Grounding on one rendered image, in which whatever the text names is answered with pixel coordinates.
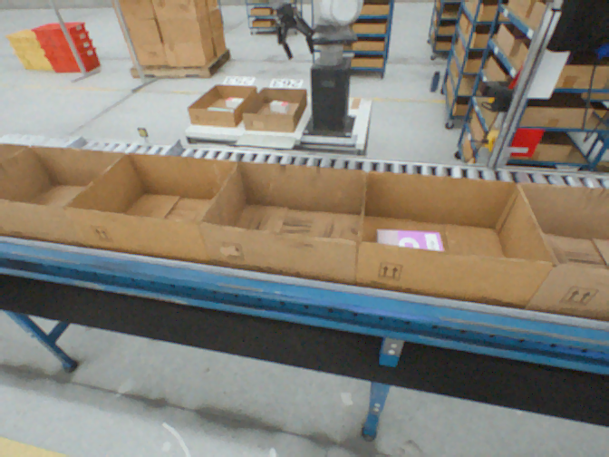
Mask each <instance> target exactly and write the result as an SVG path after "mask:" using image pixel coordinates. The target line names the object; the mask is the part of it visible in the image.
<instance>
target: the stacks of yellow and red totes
mask: <svg viewBox="0 0 609 457"><path fill-rule="evenodd" d="M64 24H65V26H66V28H67V31H68V33H69V35H70V36H71V39H72V42H73V44H74V46H75V49H76V51H77V53H78V54H79V57H80V59H81V61H82V65H83V67H84V69H85V71H86V72H87V73H88V72H90V71H92V70H94V69H95V68H97V67H99V66H100V65H101V64H100V61H99V58H98V55H97V53H96V49H97V48H96V46H93V45H92V41H93V40H92V39H90V36H89V31H86V28H85V26H84V25H85V24H86V23H85V22H70V23H64ZM5 38H7V39H8V40H9V42H10V44H9V46H12V47H13V49H14V52H13V54H15V55H16V56H17V58H18V59H19V61H20V62H21V64H22V65H23V67H24V68H25V70H52V71H53V70H54V71H55V72H56V73H81V72H82V71H81V68H80V66H79V64H78V63H77V61H76V59H75V56H74V54H73V51H72V49H71V46H70V45H69V43H68V41H67V39H66V37H65V34H64V32H63V29H62V28H61V25H60V23H48V24H43V25H40V26H37V27H35V28H33V29H25V30H22V31H19V32H15V33H12V34H7V35H5Z"/></svg>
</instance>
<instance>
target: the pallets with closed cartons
mask: <svg viewBox="0 0 609 457"><path fill-rule="evenodd" d="M111 3H112V5H113V8H114V11H115V14H116V16H117V18H118V22H119V25H120V28H121V32H122V34H123V37H124V40H125V43H126V45H127V47H128V50H129V53H130V57H131V60H132V62H133V66H132V67H131V68H130V74H131V76H132V78H139V79H140V75H139V72H138V69H137V66H136V63H135V61H134V59H133V56H132V53H131V49H130V46H129V43H128V41H127V38H126V35H125V33H124V30H123V27H122V25H121V20H120V18H119V15H118V12H117V9H116V7H115V4H114V2H113V0H111ZM119 3H120V6H121V10H122V13H123V16H124V18H125V21H126V24H127V26H128V29H129V32H130V37H131V40H132V42H133V45H134V48H135V50H136V53H137V55H138V58H139V61H140V66H141V67H142V66H143V65H145V66H144V67H142V68H141V69H142V71H143V74H144V76H145V75H146V74H154V75H155V76H156V77H159V78H164V77H168V79H173V78H174V77H178V78H185V77H186V76H187V75H188V74H198V75H199V77H201V79H205V78H211V77H212V76H213V75H214V74H215V73H216V72H217V71H218V70H219V69H220V68H221V67H222V66H223V65H224V64H225V63H226V62H227V61H228V60H229V59H230V58H231V55H230V50H229V48H227V47H226V41H225V36H224V31H223V24H222V19H221V14H220V12H219V9H218V1H217V0H119ZM220 57H222V58H221V59H220ZM164 65H168V67H166V68H165V69H160V68H161V67H162V66H164ZM188 66H190V67H189V68H188V69H186V68H187V67H188ZM199 66H200V67H199ZM211 66H212V67H211ZM198 67H199V68H198ZM210 67H211V68H210ZM176 68H178V69H176ZM197 68H198V69H197ZM209 68H210V69H209Z"/></svg>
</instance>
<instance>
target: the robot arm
mask: <svg viewBox="0 0 609 457"><path fill-rule="evenodd" d="M289 1H290V0H269V3H270V5H271V7H272V9H275V13H276V16H277V18H278V19H279V20H280V21H277V22H276V23H275V27H276V34H277V44H278V45H282V46H283V48H284V51H285V53H286V55H287V57H288V60H291V59H292V58H294V57H293V55H292V52H291V50H290V47H289V45H288V43H287V42H286V37H287V31H288V30H289V29H292V28H294V29H296V30H298V31H299V32H300V33H301V34H303V35H304V36H305V37H306V38H305V40H306V43H307V46H308V48H309V51H310V54H313V53H314V52H315V49H314V46H313V45H312V44H313V43H314V42H319V41H330V40H349V39H353V35H352V34H351V32H350V27H349V24H351V23H352V22H354V21H355V20H356V18H357V17H358V16H359V14H360V12H361V11H362V7H363V0H313V3H314V28H311V27H310V26H309V24H308V23H307V22H306V21H305V20H304V18H303V17H302V15H301V13H298V14H296V15H295V14H294V9H293V7H292V5H291V2H290V3H289ZM296 20H297V21H298V22H299V23H298V22H297V21H296ZM281 25H282V26H283V30H282V26H281ZM282 31H283V33H282Z"/></svg>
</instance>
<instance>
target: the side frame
mask: <svg viewBox="0 0 609 457"><path fill-rule="evenodd" d="M7 259H8V260H9V261H8V260H7ZM23 261H24V262H25V263H26V264H25V263H24V262H23ZM40 264H42V265H43V266H41V265H40ZM58 267H59V268H58ZM75 269H77V270H78V272H77V271H76V270H75ZM84 270H85V271H84ZM93 272H95V273H96V275H95V274H94V273H93ZM0 273H2V274H7V275H13V276H19V277H29V278H34V279H40V280H45V281H51V282H56V283H62V284H67V285H73V286H78V287H88V288H94V289H100V290H105V291H111V292H116V293H122V294H127V295H133V296H138V297H148V298H154V299H159V300H165V301H170V302H175V303H181V304H186V305H192V306H202V307H207V308H213V309H218V310H224V311H229V312H235V313H240V314H246V315H251V316H261V317H267V318H273V319H278V320H284V321H289V322H295V323H300V324H306V325H311V326H321V327H327V328H332V329H338V330H343V331H349V332H354V333H360V334H366V335H375V336H380V337H386V338H391V339H397V340H402V341H408V342H413V343H419V344H425V345H435V346H440V347H446V348H451V349H457V350H462V351H468V352H473V353H479V354H484V355H494V356H500V357H506V358H511V359H517V360H522V361H528V362H533V363H539V364H544V365H554V366H560V367H565V368H571V369H575V370H581V371H586V372H592V373H598V374H608V375H609V331H605V330H599V329H593V328H586V327H581V326H569V325H562V324H556V323H549V322H543V321H536V320H531V319H525V318H518V317H512V316H500V315H493V314H488V313H481V312H475V311H468V310H462V309H456V308H449V307H444V306H432V305H425V304H419V303H412V302H406V301H400V300H394V299H388V298H381V297H369V296H363V295H357V294H351V293H344V292H338V291H332V290H325V289H319V288H313V287H301V286H295V285H288V284H282V283H276V282H270V281H264V280H257V279H251V278H244V277H232V276H227V275H220V274H214V273H208V272H201V271H195V270H188V269H183V268H176V267H164V266H158V265H151V264H145V263H140V262H133V261H127V260H120V259H114V258H102V257H96V256H90V255H84V254H77V253H71V252H64V251H58V250H52V249H46V248H34V247H27V246H21V245H15V244H9V243H3V242H0ZM112 275H114V276H115V277H116V278H115V277H113V276H112ZM132 278H133V279H134V280H135V281H133V280H132ZM151 281H153V282H154V284H152V283H151ZM171 284H172V285H174V287H173V286H172V285H171ZM193 287H194V288H195V290H193V289H192V288H193ZM204 289H205V290H204ZM213 291H216V292H217V293H216V294H215V293H214V292H213ZM235 294H236V295H238V297H236V296H235ZM257 298H261V301H259V300H257ZM280 301H282V302H284V303H285V304H284V305H282V304H281V303H280ZM304 305H306V306H308V308H305V307H304ZM328 309H332V310H333V312H329V311H328ZM353 313H357V314H358V316H354V315H353ZM367 315H368V316H367ZM379 316H380V317H383V320H380V319H379ZM406 321H410V323H409V324H408V325H407V324H405V322H406ZM433 326H438V327H437V328H433ZM461 330H466V332H465V333H461ZM490 335H495V336H494V337H490ZM520 339H525V341H524V342H519V341H520ZM552 344H554V345H555V346H554V347H550V346H551V345H552ZM569 346H571V347H569ZM584 349H588V350H587V351H586V352H582V351H583V350H584Z"/></svg>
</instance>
